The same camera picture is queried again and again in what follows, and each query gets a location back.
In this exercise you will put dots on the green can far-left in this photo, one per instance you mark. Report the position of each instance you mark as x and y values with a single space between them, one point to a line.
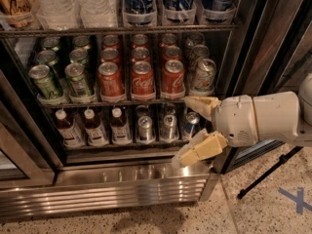
48 57
44 79
51 43

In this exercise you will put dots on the left clear water bottle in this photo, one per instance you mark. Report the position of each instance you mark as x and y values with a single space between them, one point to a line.
58 14

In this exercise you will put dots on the green can middle far-left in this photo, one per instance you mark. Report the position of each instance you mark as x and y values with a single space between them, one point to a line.
48 57

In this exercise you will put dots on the yellow LaCroix can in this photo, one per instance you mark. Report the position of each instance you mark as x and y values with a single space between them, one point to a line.
16 13

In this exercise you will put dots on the bottom wire shelf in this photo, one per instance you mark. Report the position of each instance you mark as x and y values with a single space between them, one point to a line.
132 145

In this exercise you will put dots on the tea bottle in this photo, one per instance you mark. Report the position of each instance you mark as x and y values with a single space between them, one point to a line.
69 130
120 127
95 129

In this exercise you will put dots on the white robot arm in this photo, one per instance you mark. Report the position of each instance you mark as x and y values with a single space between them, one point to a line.
285 116

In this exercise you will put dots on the blue tape cross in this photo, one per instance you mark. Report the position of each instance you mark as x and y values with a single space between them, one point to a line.
300 204

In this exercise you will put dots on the red coke can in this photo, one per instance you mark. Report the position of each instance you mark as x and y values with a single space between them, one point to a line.
111 41
110 79
173 75
171 52
142 78
110 55
140 40
167 39
140 54

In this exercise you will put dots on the green can front far-left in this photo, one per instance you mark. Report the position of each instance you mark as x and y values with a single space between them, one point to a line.
44 79

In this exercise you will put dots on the silver can column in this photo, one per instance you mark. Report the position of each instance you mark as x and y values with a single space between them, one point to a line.
198 52
193 39

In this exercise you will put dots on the blue Pepsi can middle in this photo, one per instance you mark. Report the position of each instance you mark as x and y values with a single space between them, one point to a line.
177 9

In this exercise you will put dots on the clear water bottle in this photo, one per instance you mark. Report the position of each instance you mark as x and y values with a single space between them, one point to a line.
58 14
98 13

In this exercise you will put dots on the silver can middle right column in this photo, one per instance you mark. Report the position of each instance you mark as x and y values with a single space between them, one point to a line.
198 52

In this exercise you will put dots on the top wire shelf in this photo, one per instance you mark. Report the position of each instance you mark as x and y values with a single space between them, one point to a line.
118 30

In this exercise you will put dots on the middle wire shelf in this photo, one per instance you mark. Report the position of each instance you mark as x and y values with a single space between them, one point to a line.
106 103

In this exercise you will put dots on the right clear water bottle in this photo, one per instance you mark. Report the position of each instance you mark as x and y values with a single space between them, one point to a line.
98 13

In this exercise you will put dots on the silver can back right column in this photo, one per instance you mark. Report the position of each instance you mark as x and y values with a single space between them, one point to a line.
193 39

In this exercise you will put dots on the tea bottle right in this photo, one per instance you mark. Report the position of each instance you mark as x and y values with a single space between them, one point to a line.
120 127

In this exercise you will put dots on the blue silver can bottom right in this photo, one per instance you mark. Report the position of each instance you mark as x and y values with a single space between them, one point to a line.
191 124

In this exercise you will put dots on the tea bottle middle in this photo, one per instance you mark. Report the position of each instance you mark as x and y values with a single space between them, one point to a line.
95 129

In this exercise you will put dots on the green can back far-left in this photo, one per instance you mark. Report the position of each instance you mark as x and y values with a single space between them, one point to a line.
51 43

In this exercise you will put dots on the silver can bottom left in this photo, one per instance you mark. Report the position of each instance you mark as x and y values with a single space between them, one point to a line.
145 131

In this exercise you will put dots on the blue Pepsi can right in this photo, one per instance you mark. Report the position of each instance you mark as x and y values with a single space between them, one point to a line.
218 10

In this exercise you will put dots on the glass fridge door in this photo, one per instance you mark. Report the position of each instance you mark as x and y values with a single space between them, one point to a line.
269 50

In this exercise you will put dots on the blue Pepsi can left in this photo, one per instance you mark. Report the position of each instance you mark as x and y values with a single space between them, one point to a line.
138 12

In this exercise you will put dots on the black tripod leg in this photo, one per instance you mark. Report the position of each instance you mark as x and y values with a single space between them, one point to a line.
283 159

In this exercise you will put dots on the wire shelf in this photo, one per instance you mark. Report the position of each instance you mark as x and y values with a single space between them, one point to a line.
118 30
106 103
132 145

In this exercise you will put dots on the silver can bottom middle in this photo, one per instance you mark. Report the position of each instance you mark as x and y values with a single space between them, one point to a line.
169 127

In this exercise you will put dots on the blue pepsi can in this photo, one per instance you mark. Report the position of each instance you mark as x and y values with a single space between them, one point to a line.
177 9
218 10
138 12

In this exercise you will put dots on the stainless steel fridge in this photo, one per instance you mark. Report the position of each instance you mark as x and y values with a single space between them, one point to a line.
39 177

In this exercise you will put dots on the silver 7up can front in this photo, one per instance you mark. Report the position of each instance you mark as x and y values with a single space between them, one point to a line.
204 75

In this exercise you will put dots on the tea bottle left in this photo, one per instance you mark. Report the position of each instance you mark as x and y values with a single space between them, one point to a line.
69 130

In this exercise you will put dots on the green can column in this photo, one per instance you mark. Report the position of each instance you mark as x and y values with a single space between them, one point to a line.
82 42
78 80
79 55

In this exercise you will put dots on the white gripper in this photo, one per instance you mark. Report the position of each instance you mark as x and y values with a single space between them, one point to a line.
232 121

